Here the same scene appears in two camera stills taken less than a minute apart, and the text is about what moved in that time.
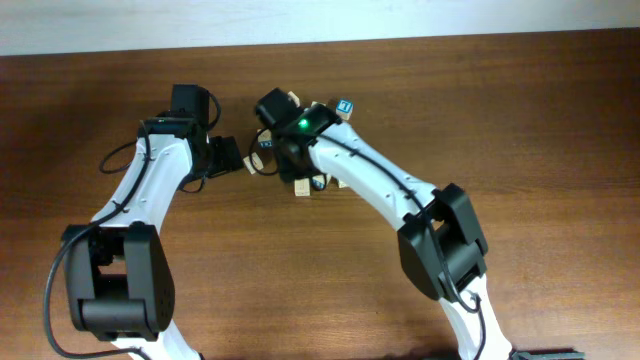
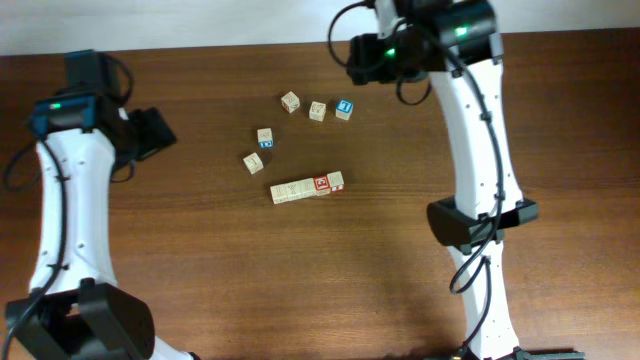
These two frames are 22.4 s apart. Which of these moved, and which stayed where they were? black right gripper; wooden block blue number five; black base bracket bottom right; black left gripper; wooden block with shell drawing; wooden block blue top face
Moved: black right gripper; black left gripper
Stayed: black base bracket bottom right; wooden block with shell drawing; wooden block blue top face; wooden block blue number five
